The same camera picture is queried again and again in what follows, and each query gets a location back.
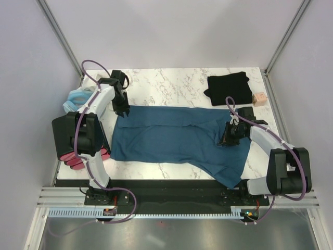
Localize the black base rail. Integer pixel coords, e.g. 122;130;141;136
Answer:
55;180;270;214

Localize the black pink drawer organizer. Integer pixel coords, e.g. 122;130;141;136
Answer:
52;112;111;170

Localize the small pink cube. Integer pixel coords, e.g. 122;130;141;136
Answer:
252;92;268;107

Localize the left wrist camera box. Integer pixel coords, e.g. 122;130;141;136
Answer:
110;70;130;90

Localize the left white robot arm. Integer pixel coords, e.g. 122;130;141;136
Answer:
66;72;130;205

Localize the folded black t shirt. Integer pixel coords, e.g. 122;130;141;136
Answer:
203;71;252;106

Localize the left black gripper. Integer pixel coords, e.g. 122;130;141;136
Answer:
112;91;131;118

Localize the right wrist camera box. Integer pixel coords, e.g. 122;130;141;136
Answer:
237;107;256;121

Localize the white t shirt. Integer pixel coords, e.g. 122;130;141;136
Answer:
81;78;97;92

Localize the blue t shirt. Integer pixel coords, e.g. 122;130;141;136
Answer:
111;106;251;189

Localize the white cable duct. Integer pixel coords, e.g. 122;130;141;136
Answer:
48;205;261;219

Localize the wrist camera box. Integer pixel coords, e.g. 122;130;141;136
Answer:
237;107;256;121
110;70;130;90

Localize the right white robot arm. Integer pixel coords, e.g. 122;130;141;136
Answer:
219;120;312;205

